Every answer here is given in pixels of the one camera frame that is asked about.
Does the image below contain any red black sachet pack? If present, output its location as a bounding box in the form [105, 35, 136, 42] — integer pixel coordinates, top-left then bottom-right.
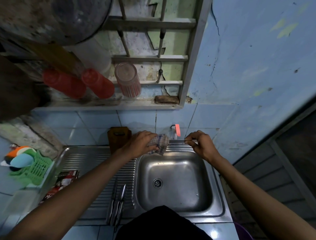
[39, 170, 79, 204]

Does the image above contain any wooden scrub brush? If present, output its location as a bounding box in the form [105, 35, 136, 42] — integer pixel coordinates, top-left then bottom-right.
[154, 95, 180, 105]

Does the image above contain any yellow plastic cup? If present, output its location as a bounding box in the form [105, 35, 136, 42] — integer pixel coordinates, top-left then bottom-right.
[24, 42, 82, 75]

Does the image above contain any clear plastic container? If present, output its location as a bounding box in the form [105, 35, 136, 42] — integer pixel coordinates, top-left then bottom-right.
[7, 189, 40, 216]

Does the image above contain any stainless steel sink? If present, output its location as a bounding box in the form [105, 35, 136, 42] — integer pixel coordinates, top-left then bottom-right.
[39, 144, 234, 225]

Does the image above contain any large dark brown wok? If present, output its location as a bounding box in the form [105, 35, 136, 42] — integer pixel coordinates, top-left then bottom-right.
[0, 55, 51, 123]

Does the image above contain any person's black clothing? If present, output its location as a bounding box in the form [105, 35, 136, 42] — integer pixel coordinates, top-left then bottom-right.
[115, 205, 213, 240]

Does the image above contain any small wooden cutting board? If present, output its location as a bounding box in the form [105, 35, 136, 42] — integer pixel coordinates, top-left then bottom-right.
[107, 127, 132, 154]

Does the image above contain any checked dishcloth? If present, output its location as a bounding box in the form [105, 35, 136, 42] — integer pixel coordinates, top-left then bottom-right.
[147, 134, 170, 156]

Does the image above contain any person's left hand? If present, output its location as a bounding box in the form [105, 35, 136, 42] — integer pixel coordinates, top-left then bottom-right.
[122, 130, 158, 160]

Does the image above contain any light blue plastic scoop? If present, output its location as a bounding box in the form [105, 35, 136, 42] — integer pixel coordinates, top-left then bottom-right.
[10, 153, 34, 168]

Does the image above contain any green plastic basket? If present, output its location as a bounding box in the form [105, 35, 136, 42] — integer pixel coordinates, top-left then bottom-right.
[9, 149, 53, 186]

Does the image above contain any orange plastic utensil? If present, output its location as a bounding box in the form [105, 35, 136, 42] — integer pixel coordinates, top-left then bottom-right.
[5, 146, 30, 158]

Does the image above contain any white faucet orange handle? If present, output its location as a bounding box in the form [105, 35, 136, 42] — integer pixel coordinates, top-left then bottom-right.
[170, 124, 181, 140]

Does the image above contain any purple plastic basket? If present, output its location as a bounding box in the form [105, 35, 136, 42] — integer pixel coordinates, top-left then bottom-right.
[233, 222, 253, 240]

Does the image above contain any person's left forearm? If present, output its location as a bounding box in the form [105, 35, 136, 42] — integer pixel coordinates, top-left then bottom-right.
[5, 151, 131, 240]

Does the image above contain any red striped drinking glass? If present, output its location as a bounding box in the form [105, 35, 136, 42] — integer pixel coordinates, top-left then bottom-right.
[114, 62, 142, 99]

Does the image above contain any person's right forearm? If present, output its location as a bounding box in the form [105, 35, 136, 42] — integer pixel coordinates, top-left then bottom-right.
[212, 158, 316, 240]

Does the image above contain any white plastic cup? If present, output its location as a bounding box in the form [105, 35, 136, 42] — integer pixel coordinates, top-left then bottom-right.
[65, 37, 112, 75]

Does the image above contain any red plastic cup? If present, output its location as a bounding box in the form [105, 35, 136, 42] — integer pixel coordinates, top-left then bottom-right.
[81, 68, 115, 99]
[42, 69, 87, 99]

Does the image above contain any grey slatted wooden door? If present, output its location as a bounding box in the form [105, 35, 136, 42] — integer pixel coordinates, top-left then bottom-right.
[222, 104, 316, 235]

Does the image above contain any person's right hand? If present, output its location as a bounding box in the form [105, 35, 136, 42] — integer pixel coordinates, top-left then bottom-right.
[184, 130, 222, 165]

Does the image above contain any dark round hanging pan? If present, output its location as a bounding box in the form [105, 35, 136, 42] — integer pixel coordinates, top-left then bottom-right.
[0, 0, 113, 46]

